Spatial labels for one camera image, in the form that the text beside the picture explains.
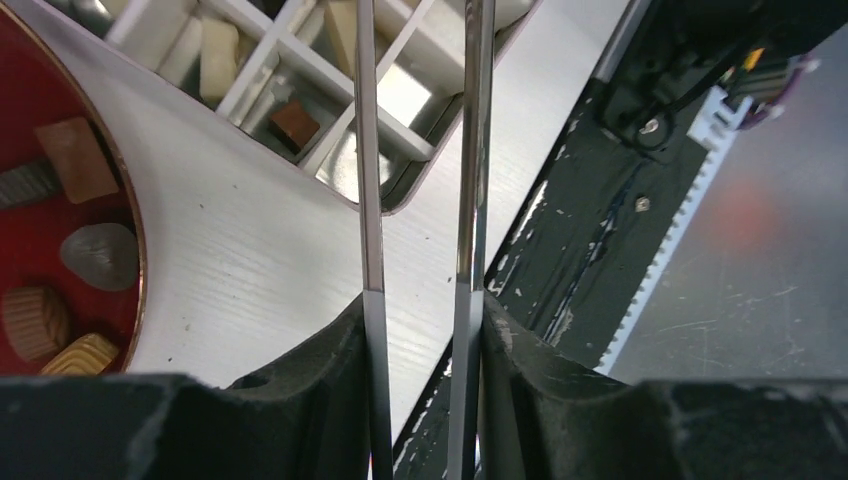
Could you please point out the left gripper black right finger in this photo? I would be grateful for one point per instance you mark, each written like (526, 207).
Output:
(544, 416)

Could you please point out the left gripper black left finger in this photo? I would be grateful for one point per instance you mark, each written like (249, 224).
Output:
(301, 416)

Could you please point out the caramel block chocolate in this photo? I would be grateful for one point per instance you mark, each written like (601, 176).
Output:
(293, 126)

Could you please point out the pink tin box with dividers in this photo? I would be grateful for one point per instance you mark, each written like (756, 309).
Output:
(305, 50)

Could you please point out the silver serving tongs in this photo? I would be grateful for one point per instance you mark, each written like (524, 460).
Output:
(465, 203)

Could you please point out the red round plate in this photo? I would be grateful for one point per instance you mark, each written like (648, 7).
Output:
(37, 89)

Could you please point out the yellow ridged chocolate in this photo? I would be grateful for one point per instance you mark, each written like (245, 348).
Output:
(90, 354)

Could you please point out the grey teardrop chocolate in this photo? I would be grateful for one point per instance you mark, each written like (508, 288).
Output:
(105, 256)

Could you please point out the tan ridged round chocolate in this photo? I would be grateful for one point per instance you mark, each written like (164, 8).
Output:
(35, 321)

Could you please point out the brown chocolate piece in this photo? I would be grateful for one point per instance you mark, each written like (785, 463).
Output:
(78, 160)

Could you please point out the dark ridged chocolate at edge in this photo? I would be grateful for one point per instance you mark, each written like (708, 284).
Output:
(30, 183)

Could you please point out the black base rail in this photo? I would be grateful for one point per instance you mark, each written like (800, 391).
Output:
(620, 166)

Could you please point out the white slotted cable duct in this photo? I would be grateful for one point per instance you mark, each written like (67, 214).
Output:
(714, 128)

